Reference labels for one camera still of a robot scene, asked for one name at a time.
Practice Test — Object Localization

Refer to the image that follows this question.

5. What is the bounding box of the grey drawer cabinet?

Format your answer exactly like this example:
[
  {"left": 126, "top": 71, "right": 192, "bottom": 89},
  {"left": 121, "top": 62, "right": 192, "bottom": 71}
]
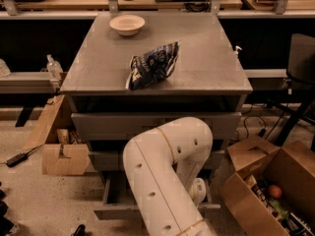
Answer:
[{"left": 59, "top": 11, "right": 254, "bottom": 195}]

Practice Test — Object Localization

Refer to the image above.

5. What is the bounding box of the black stool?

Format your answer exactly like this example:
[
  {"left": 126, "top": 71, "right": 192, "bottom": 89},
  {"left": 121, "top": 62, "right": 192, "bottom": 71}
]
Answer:
[{"left": 268, "top": 33, "right": 315, "bottom": 147}]

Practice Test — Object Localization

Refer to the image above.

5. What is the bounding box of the red apple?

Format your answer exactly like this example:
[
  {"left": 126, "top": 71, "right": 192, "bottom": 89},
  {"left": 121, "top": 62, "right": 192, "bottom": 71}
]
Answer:
[{"left": 267, "top": 185, "right": 283, "bottom": 199}]

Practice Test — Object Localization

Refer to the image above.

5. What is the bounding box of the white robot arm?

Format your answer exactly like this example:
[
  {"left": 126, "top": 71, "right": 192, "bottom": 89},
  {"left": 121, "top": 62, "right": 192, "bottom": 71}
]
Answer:
[{"left": 123, "top": 117, "right": 213, "bottom": 236}]

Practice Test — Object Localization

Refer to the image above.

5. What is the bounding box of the cardboard box left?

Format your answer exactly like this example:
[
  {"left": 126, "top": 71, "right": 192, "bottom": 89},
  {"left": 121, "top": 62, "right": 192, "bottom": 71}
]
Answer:
[{"left": 23, "top": 94, "right": 91, "bottom": 176}]

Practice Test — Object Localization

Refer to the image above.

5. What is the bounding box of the white bowl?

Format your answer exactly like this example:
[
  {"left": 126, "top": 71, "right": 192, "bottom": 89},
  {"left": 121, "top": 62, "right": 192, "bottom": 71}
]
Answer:
[{"left": 109, "top": 15, "right": 145, "bottom": 36}]

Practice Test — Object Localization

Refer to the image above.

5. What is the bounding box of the clear plastic bottle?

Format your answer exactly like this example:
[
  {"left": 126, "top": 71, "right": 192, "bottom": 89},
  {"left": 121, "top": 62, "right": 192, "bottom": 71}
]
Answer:
[{"left": 46, "top": 54, "right": 63, "bottom": 80}]

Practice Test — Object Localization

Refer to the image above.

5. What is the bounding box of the black floor cable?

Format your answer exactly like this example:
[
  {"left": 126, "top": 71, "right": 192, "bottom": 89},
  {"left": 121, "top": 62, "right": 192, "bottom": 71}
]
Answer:
[{"left": 229, "top": 103, "right": 269, "bottom": 143}]

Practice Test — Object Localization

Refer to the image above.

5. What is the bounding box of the white pump dispenser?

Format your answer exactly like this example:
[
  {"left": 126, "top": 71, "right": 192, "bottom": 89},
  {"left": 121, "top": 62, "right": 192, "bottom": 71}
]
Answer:
[{"left": 234, "top": 45, "right": 242, "bottom": 57}]

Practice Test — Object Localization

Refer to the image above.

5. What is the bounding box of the large cardboard box right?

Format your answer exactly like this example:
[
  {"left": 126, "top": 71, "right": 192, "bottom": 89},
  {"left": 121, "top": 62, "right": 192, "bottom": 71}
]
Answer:
[{"left": 220, "top": 136, "right": 315, "bottom": 236}]

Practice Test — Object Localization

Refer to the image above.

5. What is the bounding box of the green packet in box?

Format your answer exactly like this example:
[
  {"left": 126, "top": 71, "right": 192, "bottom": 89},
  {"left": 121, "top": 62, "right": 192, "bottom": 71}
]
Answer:
[{"left": 269, "top": 198, "right": 288, "bottom": 220}]

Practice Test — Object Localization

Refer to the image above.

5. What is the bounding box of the blue chip bag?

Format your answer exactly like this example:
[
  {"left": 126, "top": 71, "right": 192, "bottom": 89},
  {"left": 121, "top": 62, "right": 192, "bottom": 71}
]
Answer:
[{"left": 125, "top": 41, "right": 180, "bottom": 90}]

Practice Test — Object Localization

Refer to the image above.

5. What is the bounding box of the grey drawer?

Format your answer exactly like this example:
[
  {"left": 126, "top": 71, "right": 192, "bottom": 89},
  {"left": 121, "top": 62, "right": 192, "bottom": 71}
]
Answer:
[
  {"left": 89, "top": 150, "right": 224, "bottom": 171},
  {"left": 94, "top": 170, "right": 221, "bottom": 220},
  {"left": 71, "top": 112, "right": 241, "bottom": 142}
]

